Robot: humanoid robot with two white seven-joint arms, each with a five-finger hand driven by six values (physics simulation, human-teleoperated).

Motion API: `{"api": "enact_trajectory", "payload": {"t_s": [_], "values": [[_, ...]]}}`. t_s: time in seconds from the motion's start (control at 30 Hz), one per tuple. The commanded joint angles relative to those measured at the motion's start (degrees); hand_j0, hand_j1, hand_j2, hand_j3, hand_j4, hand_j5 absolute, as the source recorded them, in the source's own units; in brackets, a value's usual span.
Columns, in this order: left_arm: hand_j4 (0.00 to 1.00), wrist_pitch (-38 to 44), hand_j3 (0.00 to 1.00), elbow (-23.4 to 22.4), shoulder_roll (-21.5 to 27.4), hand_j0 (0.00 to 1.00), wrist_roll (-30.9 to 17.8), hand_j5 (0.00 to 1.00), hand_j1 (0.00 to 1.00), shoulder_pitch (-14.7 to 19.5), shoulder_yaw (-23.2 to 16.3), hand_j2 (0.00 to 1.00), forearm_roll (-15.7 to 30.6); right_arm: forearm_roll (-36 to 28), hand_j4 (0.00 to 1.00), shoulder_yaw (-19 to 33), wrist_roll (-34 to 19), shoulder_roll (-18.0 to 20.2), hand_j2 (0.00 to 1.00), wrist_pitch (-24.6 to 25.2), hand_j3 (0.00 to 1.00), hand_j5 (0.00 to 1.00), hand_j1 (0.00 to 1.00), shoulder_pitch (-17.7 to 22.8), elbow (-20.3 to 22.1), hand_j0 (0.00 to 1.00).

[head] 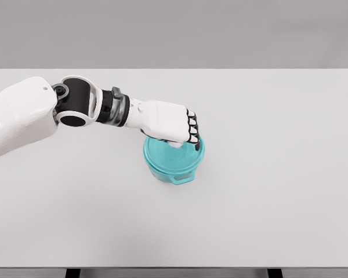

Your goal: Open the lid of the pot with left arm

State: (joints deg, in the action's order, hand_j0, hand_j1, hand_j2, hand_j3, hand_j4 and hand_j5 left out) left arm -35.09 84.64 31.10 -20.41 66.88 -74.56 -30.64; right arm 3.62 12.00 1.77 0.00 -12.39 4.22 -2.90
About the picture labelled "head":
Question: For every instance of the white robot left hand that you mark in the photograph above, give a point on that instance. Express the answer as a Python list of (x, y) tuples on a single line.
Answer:
[(168, 118)]

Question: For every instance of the teal pot lid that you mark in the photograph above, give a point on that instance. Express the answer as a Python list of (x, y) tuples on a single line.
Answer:
[(165, 157)]

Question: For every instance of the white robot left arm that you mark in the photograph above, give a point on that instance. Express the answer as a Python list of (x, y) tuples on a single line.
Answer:
[(23, 113)]

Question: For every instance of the teal pot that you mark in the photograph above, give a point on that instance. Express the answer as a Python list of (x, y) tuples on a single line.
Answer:
[(179, 179)]

